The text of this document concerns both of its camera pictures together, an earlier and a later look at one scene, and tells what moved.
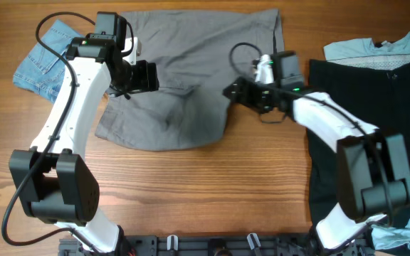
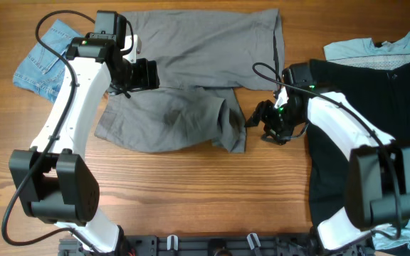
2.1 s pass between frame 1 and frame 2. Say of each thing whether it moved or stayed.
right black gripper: moved
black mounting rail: stayed
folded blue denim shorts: stayed
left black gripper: stayed
